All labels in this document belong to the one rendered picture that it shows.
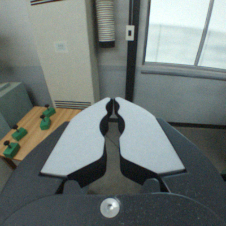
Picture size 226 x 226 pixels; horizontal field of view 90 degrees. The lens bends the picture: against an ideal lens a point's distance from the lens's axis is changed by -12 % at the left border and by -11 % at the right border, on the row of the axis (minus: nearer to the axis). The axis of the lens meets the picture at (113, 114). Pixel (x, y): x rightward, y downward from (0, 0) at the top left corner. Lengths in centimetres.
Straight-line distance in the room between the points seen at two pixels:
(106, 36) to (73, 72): 46
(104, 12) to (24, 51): 111
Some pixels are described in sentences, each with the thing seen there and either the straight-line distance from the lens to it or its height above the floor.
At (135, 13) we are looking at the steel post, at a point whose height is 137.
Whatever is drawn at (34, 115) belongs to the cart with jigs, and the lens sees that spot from 147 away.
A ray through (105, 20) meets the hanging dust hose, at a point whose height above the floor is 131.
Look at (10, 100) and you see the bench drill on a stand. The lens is 181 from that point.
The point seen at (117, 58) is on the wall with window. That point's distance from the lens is 149.
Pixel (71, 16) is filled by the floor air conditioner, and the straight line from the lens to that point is 124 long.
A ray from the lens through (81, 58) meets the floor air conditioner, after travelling 125.
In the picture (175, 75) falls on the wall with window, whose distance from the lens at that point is 161.
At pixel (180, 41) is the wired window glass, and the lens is 161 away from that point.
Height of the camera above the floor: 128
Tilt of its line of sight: 37 degrees down
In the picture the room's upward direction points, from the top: straight up
